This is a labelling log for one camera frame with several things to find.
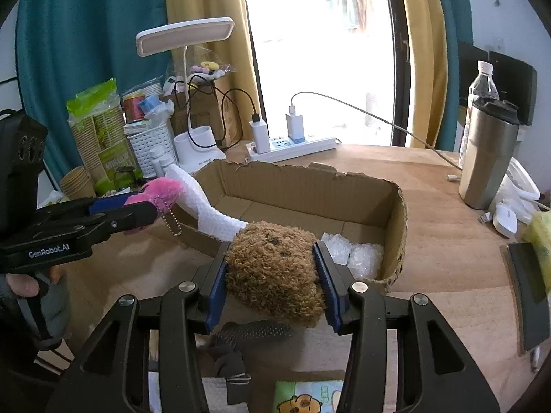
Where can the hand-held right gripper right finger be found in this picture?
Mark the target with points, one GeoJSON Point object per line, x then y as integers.
{"type": "Point", "coordinates": [329, 286]}

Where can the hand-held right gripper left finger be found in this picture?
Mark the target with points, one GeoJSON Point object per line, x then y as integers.
{"type": "Point", "coordinates": [216, 286]}

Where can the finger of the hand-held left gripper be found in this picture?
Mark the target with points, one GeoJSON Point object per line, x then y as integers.
{"type": "Point", "coordinates": [77, 241]}
{"type": "Point", "coordinates": [77, 207]}

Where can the brown curly plush toy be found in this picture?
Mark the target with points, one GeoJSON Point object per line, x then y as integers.
{"type": "Point", "coordinates": [275, 266]}

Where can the grey cloth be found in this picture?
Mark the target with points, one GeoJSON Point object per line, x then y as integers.
{"type": "Point", "coordinates": [254, 333]}

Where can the cardboard box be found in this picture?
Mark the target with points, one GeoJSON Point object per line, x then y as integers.
{"type": "Point", "coordinates": [301, 189]}

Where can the white cloth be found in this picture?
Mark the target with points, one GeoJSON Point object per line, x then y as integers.
{"type": "Point", "coordinates": [215, 393]}

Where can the yellow soft packet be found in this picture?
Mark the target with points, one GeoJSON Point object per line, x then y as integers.
{"type": "Point", "coordinates": [540, 232]}

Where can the person's left hand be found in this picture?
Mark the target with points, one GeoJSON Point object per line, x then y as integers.
{"type": "Point", "coordinates": [21, 285]}

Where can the stack of brown paper cups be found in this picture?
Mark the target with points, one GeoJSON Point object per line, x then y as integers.
{"type": "Point", "coordinates": [77, 183]}

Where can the clear bubble wrap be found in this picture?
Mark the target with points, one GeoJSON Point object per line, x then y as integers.
{"type": "Point", "coordinates": [361, 258]}

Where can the green and brown snack bag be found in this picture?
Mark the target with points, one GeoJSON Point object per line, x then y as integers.
{"type": "Point", "coordinates": [103, 137]}

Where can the white pill bottle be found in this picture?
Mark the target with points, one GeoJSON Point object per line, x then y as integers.
{"type": "Point", "coordinates": [166, 164]}
{"type": "Point", "coordinates": [156, 161]}

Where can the white foam wrap sheet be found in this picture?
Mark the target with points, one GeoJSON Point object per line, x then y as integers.
{"type": "Point", "coordinates": [193, 198]}

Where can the white woven basket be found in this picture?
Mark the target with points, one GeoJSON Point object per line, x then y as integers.
{"type": "Point", "coordinates": [150, 146]}

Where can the red can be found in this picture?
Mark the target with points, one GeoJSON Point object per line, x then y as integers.
{"type": "Point", "coordinates": [133, 109]}

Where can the cartoon picture card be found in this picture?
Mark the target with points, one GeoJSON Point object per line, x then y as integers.
{"type": "Point", "coordinates": [310, 398]}

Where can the blue plastic packet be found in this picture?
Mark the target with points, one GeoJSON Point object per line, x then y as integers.
{"type": "Point", "coordinates": [148, 104]}

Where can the white power strip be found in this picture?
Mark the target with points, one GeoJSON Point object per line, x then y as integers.
{"type": "Point", "coordinates": [310, 143]}

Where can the teal curtain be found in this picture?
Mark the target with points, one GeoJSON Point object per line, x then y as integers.
{"type": "Point", "coordinates": [456, 17]}
{"type": "Point", "coordinates": [86, 30]}

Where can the brown paper bag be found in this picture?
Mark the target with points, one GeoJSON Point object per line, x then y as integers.
{"type": "Point", "coordinates": [206, 120]}

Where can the white charger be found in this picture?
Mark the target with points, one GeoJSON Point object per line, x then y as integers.
{"type": "Point", "coordinates": [295, 125]}
{"type": "Point", "coordinates": [259, 135]}

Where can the white computer mouse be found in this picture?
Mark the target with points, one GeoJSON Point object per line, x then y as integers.
{"type": "Point", "coordinates": [506, 219]}

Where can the clear bag of small toys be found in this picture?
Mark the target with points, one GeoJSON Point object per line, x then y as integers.
{"type": "Point", "coordinates": [209, 69]}

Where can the black phone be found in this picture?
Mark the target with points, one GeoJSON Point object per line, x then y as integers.
{"type": "Point", "coordinates": [525, 292]}

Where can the white desk lamp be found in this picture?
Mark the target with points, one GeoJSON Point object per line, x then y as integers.
{"type": "Point", "coordinates": [185, 36]}

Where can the stainless steel tumbler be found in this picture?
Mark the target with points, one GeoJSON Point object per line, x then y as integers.
{"type": "Point", "coordinates": [486, 159]}

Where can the white plastic bag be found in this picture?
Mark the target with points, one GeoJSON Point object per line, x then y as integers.
{"type": "Point", "coordinates": [521, 180]}

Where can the clear plastic water bottle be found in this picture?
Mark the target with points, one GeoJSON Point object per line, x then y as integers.
{"type": "Point", "coordinates": [484, 86]}

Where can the black television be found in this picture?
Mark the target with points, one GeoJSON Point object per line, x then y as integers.
{"type": "Point", "coordinates": [512, 77]}

